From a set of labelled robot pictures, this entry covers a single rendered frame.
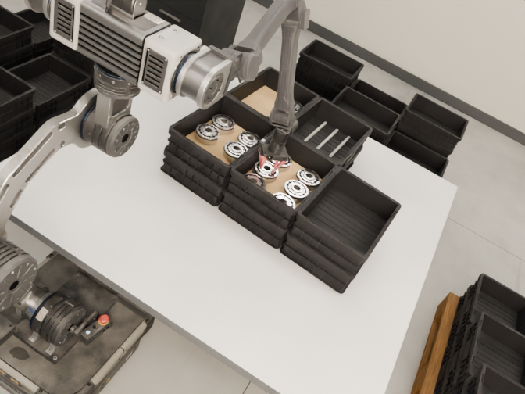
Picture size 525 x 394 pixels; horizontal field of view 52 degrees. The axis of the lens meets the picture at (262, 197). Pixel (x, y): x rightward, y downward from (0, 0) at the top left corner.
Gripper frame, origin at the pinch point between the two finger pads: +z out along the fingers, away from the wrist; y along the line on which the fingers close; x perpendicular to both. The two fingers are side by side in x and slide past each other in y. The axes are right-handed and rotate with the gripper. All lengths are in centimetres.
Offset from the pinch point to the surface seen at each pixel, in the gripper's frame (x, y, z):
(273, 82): -64, -19, 0
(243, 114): -30.8, 4.7, -2.4
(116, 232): 22, 58, 18
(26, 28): -128, 98, 28
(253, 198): 17.8, 10.1, 0.5
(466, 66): -210, -259, 44
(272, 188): 7.5, -1.5, 4.4
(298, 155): -9.5, -16.5, 0.6
